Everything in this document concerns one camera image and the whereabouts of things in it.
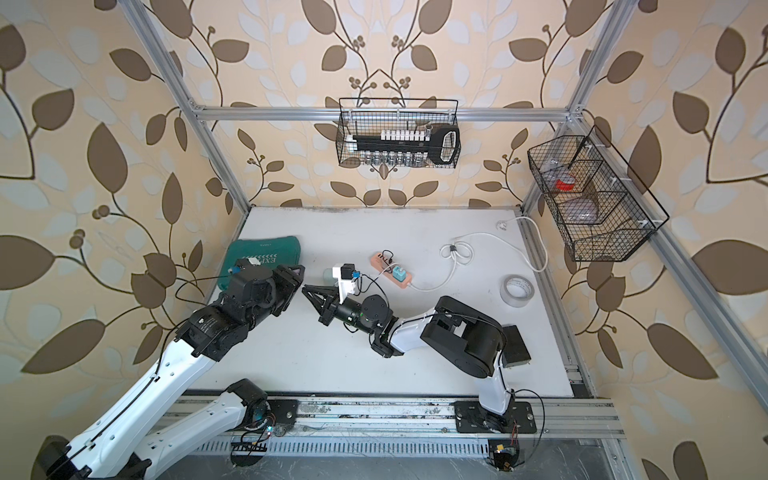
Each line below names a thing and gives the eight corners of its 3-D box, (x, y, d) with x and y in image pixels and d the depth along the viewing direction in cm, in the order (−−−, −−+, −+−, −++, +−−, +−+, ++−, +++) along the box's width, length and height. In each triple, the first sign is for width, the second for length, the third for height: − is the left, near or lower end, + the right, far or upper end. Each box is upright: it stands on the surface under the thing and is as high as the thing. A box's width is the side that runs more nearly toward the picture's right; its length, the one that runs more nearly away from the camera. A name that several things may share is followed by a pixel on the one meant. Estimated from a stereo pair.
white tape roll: (504, 307, 95) (507, 302, 93) (497, 280, 102) (500, 274, 99) (535, 307, 95) (539, 302, 93) (526, 280, 102) (530, 274, 99)
